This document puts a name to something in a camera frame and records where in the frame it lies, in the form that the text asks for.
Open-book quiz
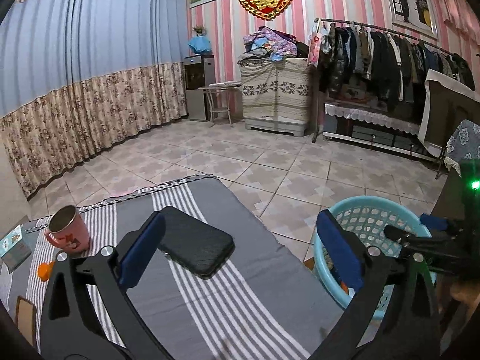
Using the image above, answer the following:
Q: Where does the metal clothes rack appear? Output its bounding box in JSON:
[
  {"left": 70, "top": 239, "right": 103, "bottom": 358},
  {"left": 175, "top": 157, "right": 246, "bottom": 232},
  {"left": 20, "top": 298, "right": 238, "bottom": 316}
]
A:
[{"left": 312, "top": 17, "right": 477, "bottom": 144}]

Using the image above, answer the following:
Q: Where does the brown board with white edge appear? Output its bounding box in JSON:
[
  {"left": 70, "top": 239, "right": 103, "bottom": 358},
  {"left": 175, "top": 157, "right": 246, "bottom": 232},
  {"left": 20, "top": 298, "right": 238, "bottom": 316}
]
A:
[{"left": 418, "top": 69, "right": 480, "bottom": 158}]

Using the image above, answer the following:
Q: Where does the grey flower-patterned cloth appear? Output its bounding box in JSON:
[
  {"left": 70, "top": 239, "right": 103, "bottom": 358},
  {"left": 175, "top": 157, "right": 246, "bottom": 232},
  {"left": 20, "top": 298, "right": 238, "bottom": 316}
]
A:
[{"left": 444, "top": 120, "right": 480, "bottom": 173}]

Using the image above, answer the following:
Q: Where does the grey striped mat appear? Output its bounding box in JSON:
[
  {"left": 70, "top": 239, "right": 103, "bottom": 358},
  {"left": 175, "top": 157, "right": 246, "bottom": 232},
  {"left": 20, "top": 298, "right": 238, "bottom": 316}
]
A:
[{"left": 0, "top": 174, "right": 327, "bottom": 360}]

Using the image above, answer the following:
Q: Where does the teal cardboard box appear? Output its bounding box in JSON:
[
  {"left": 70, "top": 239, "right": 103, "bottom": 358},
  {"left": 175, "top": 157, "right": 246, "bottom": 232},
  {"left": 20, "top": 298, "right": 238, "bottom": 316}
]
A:
[{"left": 0, "top": 225, "right": 32, "bottom": 272}]

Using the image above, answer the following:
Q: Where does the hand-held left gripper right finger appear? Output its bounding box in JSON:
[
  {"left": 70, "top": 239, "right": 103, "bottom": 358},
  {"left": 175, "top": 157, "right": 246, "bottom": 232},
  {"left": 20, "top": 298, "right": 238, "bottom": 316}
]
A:
[{"left": 311, "top": 209, "right": 441, "bottom": 360}]

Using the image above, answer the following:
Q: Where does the blue plastic cover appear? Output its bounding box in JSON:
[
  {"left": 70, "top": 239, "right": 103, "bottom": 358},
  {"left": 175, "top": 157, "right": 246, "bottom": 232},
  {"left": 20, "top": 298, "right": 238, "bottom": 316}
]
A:
[{"left": 187, "top": 37, "right": 211, "bottom": 55}]

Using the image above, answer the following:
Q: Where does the black rectangular case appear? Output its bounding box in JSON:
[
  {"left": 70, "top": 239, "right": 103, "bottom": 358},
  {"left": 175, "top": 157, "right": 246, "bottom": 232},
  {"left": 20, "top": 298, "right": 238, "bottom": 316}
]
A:
[{"left": 155, "top": 206, "right": 236, "bottom": 279}]

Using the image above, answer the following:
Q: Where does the orange fruit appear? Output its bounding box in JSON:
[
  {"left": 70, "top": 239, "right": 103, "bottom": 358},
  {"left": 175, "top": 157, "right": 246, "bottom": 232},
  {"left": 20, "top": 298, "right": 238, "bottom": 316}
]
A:
[{"left": 37, "top": 262, "right": 55, "bottom": 282}]

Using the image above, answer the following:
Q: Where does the blue and floral curtain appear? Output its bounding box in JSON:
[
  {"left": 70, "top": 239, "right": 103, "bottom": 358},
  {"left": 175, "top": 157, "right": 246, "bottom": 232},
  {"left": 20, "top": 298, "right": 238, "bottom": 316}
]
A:
[{"left": 0, "top": 0, "right": 188, "bottom": 199}]

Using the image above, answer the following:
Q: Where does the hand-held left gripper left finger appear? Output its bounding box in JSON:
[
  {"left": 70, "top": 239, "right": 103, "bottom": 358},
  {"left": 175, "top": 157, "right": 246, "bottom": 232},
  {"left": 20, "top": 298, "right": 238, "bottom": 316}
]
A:
[{"left": 40, "top": 210, "right": 167, "bottom": 360}]

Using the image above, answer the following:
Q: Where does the low cabinet with lace cloth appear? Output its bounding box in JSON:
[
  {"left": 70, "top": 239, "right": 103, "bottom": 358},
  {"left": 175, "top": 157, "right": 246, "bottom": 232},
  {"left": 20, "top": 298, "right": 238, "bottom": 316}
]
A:
[{"left": 323, "top": 101, "right": 443, "bottom": 162}]

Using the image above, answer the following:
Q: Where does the dark wooden furniture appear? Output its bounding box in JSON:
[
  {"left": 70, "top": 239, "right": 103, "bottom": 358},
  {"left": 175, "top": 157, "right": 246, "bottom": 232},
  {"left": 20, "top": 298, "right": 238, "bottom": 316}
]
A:
[{"left": 431, "top": 169, "right": 469, "bottom": 222}]

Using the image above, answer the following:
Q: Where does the cloth-covered cabinet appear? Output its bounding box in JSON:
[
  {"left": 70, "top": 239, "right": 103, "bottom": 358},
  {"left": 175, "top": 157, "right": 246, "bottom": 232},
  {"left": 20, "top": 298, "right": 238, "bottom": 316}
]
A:
[{"left": 240, "top": 58, "right": 312, "bottom": 137}]

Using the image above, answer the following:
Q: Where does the pile of folded clothes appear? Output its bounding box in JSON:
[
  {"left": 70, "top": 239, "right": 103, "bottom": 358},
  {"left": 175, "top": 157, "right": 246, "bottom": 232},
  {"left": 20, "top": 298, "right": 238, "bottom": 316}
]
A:
[{"left": 238, "top": 26, "right": 312, "bottom": 62}]

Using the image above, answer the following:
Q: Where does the brown phone case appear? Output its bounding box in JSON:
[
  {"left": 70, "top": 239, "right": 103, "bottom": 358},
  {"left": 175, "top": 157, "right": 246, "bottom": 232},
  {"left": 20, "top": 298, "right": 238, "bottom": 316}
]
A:
[{"left": 17, "top": 296, "right": 36, "bottom": 346}]

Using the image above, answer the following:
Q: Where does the person's right forearm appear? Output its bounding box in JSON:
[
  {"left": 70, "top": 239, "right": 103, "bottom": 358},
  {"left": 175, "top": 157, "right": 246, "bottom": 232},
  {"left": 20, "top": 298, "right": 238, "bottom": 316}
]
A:
[{"left": 440, "top": 279, "right": 480, "bottom": 319}]

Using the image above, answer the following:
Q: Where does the grey water dispenser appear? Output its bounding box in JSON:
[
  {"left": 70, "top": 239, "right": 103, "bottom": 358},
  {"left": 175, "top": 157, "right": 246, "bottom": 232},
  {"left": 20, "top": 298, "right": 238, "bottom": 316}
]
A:
[{"left": 184, "top": 54, "right": 215, "bottom": 122}]

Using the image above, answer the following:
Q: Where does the small round side table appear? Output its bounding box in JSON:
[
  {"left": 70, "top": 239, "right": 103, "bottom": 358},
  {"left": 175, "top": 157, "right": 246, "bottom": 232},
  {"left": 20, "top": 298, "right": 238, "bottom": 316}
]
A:
[{"left": 199, "top": 82, "right": 242, "bottom": 127}]

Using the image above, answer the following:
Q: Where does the pink hanging bag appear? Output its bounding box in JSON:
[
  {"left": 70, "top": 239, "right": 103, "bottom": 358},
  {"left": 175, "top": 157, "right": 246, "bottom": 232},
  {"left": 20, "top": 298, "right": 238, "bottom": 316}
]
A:
[{"left": 307, "top": 32, "right": 323, "bottom": 68}]

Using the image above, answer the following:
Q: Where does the framed wall poster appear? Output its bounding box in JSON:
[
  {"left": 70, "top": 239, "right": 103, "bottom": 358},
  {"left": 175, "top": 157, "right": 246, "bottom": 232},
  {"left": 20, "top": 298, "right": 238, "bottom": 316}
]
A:
[{"left": 384, "top": 0, "right": 439, "bottom": 40}]

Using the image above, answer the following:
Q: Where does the pink metal mug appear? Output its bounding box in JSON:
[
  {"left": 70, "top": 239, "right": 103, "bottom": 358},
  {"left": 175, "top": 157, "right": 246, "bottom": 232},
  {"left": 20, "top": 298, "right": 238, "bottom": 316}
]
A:
[{"left": 45, "top": 205, "right": 91, "bottom": 253}]

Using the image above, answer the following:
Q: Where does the row of hanging clothes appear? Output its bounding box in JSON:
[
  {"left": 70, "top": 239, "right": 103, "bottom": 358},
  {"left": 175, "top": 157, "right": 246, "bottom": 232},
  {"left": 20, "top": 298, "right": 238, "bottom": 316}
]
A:
[{"left": 324, "top": 22, "right": 475, "bottom": 113}]

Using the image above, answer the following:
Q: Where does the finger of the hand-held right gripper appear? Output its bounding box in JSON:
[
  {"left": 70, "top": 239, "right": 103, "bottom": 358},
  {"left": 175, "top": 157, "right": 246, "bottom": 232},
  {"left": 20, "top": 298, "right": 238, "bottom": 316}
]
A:
[
  {"left": 384, "top": 225, "right": 436, "bottom": 256},
  {"left": 420, "top": 214, "right": 449, "bottom": 230}
]

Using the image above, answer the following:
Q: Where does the light blue plastic basket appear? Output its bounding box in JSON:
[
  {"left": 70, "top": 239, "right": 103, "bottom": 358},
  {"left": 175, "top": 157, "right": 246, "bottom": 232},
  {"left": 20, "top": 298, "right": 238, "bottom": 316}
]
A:
[{"left": 311, "top": 196, "right": 437, "bottom": 321}]

